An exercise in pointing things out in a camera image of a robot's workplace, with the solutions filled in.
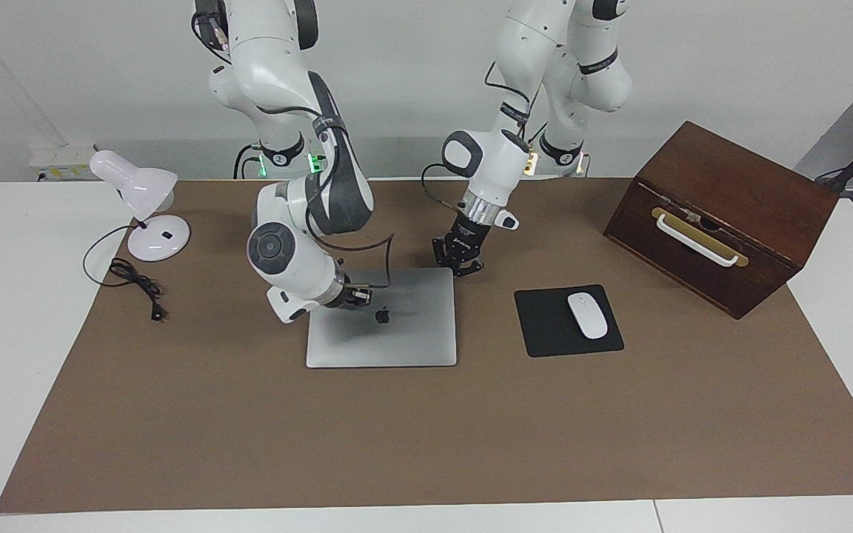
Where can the white desk lamp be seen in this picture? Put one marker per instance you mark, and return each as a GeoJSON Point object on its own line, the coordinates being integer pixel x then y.
{"type": "Point", "coordinates": [145, 189]}

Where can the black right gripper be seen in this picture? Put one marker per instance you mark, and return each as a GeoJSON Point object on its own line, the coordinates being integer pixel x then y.
{"type": "Point", "coordinates": [345, 295]}

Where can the dark wooden box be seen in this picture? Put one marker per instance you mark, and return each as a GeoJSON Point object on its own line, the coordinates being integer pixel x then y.
{"type": "Point", "coordinates": [767, 215]}

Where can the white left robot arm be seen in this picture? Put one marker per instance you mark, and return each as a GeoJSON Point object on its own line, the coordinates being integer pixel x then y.
{"type": "Point", "coordinates": [530, 44]}

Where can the grey laptop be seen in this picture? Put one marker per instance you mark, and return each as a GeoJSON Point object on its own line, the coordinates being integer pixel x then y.
{"type": "Point", "coordinates": [397, 340]}

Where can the brown table mat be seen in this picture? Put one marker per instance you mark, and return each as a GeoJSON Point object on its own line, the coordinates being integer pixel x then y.
{"type": "Point", "coordinates": [426, 444]}

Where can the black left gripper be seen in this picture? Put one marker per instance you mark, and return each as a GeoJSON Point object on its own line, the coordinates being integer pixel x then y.
{"type": "Point", "coordinates": [469, 231]}

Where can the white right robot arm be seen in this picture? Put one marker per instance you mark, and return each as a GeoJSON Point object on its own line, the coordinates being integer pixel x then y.
{"type": "Point", "coordinates": [271, 66]}

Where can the white computer mouse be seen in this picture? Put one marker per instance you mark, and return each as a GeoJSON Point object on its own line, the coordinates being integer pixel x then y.
{"type": "Point", "coordinates": [588, 314]}

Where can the black mouse pad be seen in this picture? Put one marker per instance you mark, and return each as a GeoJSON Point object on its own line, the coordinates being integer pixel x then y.
{"type": "Point", "coordinates": [545, 326]}

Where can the white power strip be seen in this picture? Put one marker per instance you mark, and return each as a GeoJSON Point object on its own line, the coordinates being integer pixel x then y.
{"type": "Point", "coordinates": [60, 159]}

